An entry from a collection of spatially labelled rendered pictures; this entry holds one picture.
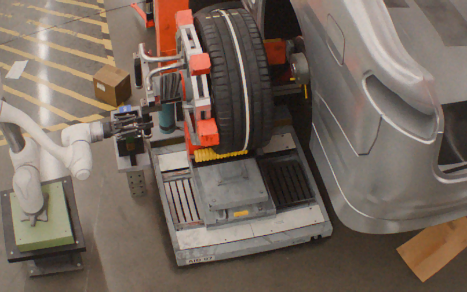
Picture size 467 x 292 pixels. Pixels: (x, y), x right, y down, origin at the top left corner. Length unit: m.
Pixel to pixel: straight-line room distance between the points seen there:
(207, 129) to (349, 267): 1.15
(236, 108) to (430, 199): 0.96
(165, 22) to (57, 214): 1.13
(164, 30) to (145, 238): 1.10
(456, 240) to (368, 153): 1.56
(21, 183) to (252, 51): 1.26
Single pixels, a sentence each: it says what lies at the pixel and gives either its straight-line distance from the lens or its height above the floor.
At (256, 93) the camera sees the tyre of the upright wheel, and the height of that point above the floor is 1.00.
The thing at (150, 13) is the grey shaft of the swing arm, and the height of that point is 0.19.
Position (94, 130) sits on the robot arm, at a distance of 2.82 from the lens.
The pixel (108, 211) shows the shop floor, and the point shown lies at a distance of 3.62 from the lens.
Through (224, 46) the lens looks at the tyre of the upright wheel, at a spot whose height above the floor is 1.15.
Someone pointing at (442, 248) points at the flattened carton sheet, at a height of 0.01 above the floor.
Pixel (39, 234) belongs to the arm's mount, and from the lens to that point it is 3.13.
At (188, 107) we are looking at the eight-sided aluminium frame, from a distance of 3.21.
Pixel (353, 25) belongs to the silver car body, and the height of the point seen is 1.62.
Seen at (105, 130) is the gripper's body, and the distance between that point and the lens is 2.82.
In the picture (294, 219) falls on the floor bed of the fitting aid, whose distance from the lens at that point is 3.45.
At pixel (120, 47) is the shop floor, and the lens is 4.70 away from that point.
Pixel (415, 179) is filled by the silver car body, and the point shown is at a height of 1.21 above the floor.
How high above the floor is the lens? 2.80
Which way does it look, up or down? 46 degrees down
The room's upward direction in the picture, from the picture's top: straight up
